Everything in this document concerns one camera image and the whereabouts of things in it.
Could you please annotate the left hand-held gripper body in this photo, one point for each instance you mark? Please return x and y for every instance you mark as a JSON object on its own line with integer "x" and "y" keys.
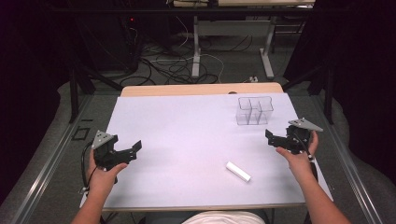
{"x": 107, "y": 155}

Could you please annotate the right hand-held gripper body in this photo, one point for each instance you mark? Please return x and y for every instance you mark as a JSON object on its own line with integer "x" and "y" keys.
{"x": 297, "y": 140}

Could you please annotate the person's right hand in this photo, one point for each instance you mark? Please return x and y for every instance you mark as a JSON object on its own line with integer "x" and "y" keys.
{"x": 299, "y": 163}

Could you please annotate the person's left hand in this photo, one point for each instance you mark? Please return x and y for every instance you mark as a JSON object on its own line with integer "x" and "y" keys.
{"x": 102, "y": 179}

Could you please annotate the clear plastic compartment organizer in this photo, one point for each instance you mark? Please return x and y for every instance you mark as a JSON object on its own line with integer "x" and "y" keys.
{"x": 254, "y": 110}

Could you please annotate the white cylinder stick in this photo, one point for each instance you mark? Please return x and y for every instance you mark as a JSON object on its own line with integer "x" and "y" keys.
{"x": 238, "y": 171}

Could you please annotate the white table mat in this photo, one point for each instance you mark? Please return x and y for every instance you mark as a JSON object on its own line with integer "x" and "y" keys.
{"x": 186, "y": 140}

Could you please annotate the white power strip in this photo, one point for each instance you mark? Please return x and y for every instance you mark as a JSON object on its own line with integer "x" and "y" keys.
{"x": 253, "y": 79}

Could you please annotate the black metal stand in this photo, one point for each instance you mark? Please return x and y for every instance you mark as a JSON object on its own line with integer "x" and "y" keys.
{"x": 323, "y": 87}
{"x": 77, "y": 90}

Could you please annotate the wooden table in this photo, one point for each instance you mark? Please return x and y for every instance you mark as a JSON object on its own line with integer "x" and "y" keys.
{"x": 199, "y": 89}

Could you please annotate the person's white shirt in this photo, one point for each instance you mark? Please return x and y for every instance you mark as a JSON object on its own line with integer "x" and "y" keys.
{"x": 222, "y": 217}

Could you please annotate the dark curtain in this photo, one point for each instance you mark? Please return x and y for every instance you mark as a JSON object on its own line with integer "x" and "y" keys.
{"x": 29, "y": 77}
{"x": 364, "y": 77}

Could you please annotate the white-legged background desk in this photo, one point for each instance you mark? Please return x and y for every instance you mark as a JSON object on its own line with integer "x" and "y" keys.
{"x": 236, "y": 28}

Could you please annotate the black computer with red light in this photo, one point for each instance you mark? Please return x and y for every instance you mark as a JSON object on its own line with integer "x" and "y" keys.
{"x": 102, "y": 37}

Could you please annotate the aluminium floor rail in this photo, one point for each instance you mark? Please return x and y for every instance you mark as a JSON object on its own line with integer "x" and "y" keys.
{"x": 46, "y": 165}
{"x": 351, "y": 174}

